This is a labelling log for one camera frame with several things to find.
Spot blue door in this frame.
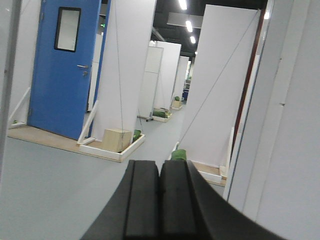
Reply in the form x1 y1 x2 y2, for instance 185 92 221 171
27 0 102 139

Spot white partition wall panel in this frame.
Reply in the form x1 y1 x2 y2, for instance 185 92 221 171
179 5 260 167

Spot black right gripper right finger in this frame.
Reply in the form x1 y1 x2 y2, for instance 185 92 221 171
159 160 281 240

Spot white framed sliding glass door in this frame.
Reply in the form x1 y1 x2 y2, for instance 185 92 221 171
0 0 22 176

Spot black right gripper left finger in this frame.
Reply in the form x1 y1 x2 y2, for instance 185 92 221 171
82 160 159 240

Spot wooden box beyond glass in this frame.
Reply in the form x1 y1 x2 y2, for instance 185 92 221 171
101 128 132 153

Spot silver blue door handle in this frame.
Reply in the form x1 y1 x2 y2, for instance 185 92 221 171
76 64 89 76

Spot white edged tray right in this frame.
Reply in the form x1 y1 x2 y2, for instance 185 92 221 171
167 141 227 187

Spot white partition panel centre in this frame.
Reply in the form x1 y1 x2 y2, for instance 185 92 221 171
92 0 156 141

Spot white edged wooden tray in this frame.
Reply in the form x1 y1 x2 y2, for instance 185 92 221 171
78 133 146 163

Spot green sandbag beyond glass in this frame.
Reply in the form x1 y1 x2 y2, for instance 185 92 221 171
170 149 187 161

